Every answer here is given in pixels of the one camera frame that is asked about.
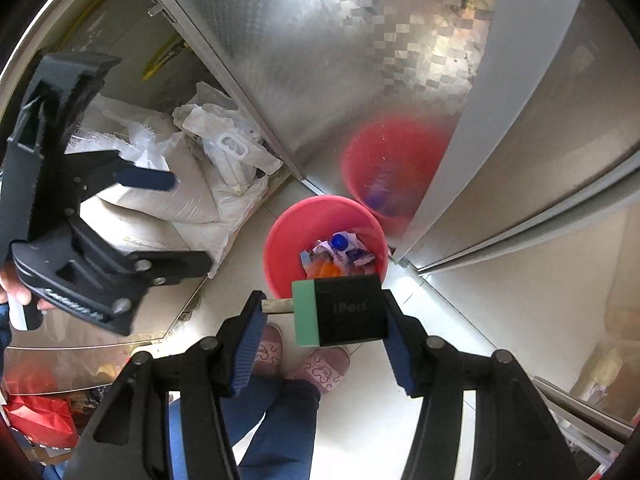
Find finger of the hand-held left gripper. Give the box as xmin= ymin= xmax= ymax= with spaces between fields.
xmin=72 ymin=220 xmax=213 ymax=287
xmin=75 ymin=159 xmax=178 ymax=201

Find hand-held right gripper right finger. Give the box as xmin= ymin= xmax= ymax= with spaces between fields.
xmin=382 ymin=290 xmax=583 ymax=480

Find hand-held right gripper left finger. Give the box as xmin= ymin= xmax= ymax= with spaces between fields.
xmin=65 ymin=290 xmax=268 ymax=480

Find black green charger plug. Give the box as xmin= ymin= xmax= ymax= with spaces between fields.
xmin=262 ymin=274 xmax=391 ymax=348

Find orange plastic container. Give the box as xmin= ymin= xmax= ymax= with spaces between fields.
xmin=305 ymin=255 xmax=351 ymax=281

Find red plastic bucket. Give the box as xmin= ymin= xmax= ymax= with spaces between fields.
xmin=263 ymin=197 xmax=390 ymax=301

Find blue tissue packet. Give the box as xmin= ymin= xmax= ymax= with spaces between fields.
xmin=330 ymin=232 xmax=377 ymax=267

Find person's left hand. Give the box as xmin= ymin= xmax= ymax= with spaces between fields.
xmin=0 ymin=262 xmax=56 ymax=313

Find pink slipper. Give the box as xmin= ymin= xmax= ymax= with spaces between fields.
xmin=290 ymin=347 xmax=351 ymax=396
xmin=252 ymin=324 xmax=283 ymax=376

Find white woven sack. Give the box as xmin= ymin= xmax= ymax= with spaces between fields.
xmin=65 ymin=97 xmax=271 ymax=278

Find person's blue trousers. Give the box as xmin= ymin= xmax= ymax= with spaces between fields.
xmin=167 ymin=375 xmax=321 ymax=480

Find white plastic bag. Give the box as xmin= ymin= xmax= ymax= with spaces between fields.
xmin=172 ymin=81 xmax=283 ymax=196

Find steel cabinet door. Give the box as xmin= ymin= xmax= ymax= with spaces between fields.
xmin=395 ymin=0 xmax=640 ymax=276
xmin=117 ymin=0 xmax=503 ymax=241

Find red plastic bag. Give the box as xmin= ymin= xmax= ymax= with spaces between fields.
xmin=5 ymin=395 xmax=78 ymax=448

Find yellow hose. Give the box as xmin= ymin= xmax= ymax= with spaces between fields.
xmin=141 ymin=40 xmax=190 ymax=83

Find grey metal rail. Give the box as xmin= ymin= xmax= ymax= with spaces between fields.
xmin=531 ymin=375 xmax=635 ymax=476

